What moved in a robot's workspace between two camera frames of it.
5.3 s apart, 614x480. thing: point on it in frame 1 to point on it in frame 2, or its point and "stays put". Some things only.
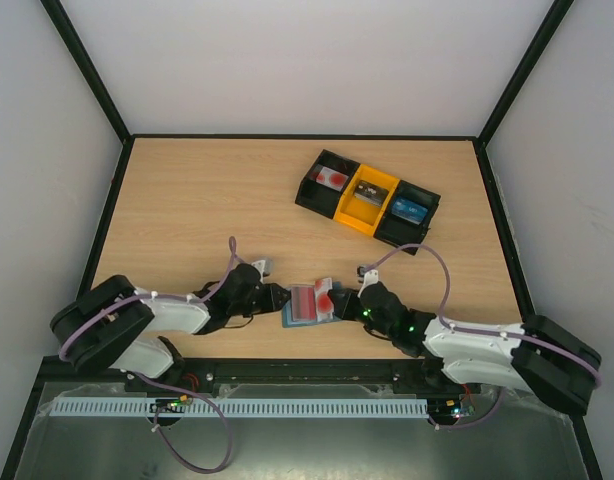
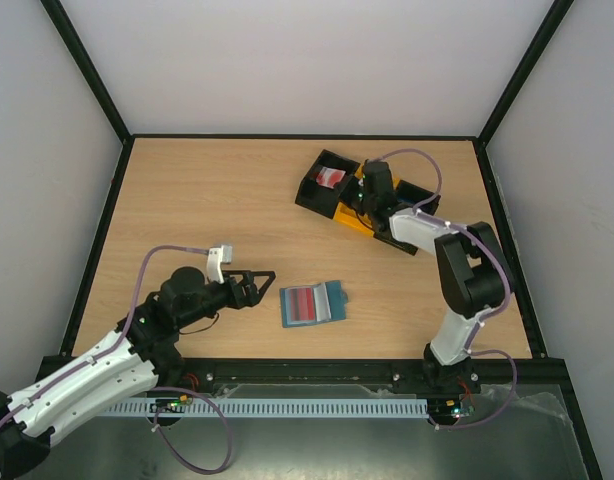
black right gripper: x=351 y=304 to x=364 y=185
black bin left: x=322 y=188 stays put
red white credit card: x=324 y=305 to x=328 y=176
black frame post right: x=553 y=19 stays put
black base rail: x=360 y=371 stays put
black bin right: x=408 y=216 stays put
